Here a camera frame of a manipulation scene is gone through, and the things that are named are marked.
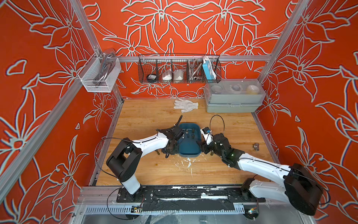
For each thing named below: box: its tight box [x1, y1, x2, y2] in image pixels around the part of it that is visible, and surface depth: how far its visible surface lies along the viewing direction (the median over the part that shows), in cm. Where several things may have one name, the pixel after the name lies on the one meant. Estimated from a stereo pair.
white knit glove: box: [173, 98, 199, 113], surface depth 116 cm
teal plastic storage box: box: [178, 122, 202, 158], surface depth 97 cm
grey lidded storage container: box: [204, 78, 266, 113], surface depth 103 cm
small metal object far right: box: [252, 142, 260, 151], surface depth 92 cm
